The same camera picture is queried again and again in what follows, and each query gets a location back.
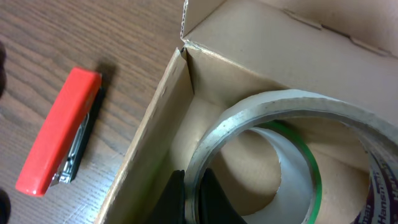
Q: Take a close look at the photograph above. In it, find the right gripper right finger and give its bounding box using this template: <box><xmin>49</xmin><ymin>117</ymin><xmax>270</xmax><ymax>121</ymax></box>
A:
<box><xmin>199</xmin><ymin>169</ymin><xmax>246</xmax><ymax>224</ymax></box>

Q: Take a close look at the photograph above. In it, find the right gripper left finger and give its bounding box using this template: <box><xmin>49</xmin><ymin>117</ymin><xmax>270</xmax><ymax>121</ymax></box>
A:
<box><xmin>144</xmin><ymin>170</ymin><xmax>185</xmax><ymax>224</ymax></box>

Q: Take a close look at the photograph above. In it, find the green tape roll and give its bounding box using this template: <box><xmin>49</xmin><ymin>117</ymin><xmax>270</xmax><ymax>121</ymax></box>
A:
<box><xmin>243</xmin><ymin>121</ymin><xmax>322</xmax><ymax>224</ymax></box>

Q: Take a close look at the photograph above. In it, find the cardboard box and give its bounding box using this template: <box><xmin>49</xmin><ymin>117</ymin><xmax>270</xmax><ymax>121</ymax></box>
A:
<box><xmin>96</xmin><ymin>1</ymin><xmax>397</xmax><ymax>223</ymax></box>

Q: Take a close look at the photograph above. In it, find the white tape roll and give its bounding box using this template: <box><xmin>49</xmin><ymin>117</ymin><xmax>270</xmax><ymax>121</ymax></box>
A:
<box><xmin>184</xmin><ymin>89</ymin><xmax>397</xmax><ymax>223</ymax></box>

